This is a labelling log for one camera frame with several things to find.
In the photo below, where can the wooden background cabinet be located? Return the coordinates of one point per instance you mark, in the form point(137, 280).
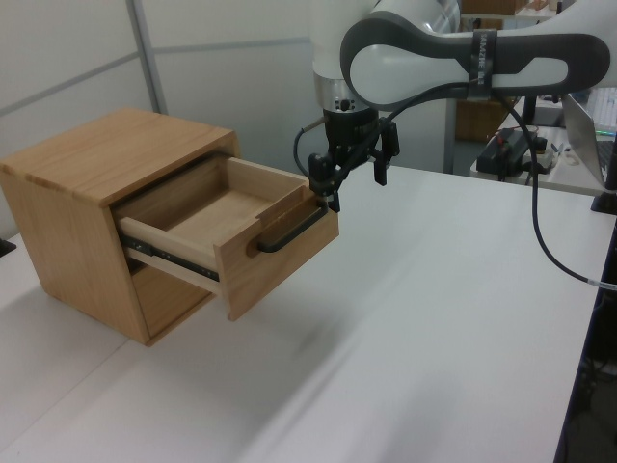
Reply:
point(482, 120)

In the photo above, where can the grey partition post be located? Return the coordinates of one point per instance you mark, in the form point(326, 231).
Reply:
point(147, 53)

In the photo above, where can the black power box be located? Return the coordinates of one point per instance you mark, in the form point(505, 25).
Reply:
point(496, 154)

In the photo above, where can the white emergency stop box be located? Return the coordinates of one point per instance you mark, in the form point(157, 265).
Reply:
point(544, 154)

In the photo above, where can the small black base plate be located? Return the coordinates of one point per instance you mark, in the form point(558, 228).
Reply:
point(7, 247)

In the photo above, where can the white background desk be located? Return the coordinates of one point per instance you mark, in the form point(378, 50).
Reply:
point(564, 179)

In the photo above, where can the wooden two-drawer cabinet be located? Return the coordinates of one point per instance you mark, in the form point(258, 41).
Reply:
point(62, 231)

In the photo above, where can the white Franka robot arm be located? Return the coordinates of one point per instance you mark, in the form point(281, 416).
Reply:
point(400, 62)

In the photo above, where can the silver laptop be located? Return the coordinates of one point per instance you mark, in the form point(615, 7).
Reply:
point(585, 140)

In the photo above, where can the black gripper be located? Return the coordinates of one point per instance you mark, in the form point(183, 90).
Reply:
point(349, 132)

